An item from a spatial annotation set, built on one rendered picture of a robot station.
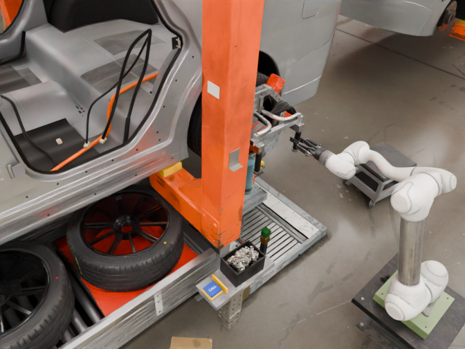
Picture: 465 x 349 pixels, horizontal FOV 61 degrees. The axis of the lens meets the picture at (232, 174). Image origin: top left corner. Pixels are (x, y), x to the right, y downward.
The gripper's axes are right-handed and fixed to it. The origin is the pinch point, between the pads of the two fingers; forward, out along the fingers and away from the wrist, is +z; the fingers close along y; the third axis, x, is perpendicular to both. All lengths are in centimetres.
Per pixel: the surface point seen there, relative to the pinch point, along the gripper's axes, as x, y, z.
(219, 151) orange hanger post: 36, -76, -13
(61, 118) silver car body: -1, -101, 109
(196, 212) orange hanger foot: -17, -76, 3
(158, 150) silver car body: 7, -77, 35
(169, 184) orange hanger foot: -15, -75, 29
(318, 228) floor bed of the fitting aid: -75, 17, -22
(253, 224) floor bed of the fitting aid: -82, -13, 15
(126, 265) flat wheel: -33, -119, 8
